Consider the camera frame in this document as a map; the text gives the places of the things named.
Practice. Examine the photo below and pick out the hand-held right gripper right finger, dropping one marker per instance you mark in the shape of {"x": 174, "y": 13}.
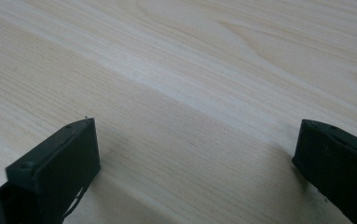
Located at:
{"x": 337, "y": 158}

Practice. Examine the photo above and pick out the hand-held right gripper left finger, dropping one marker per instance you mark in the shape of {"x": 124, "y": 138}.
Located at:
{"x": 61, "y": 165}

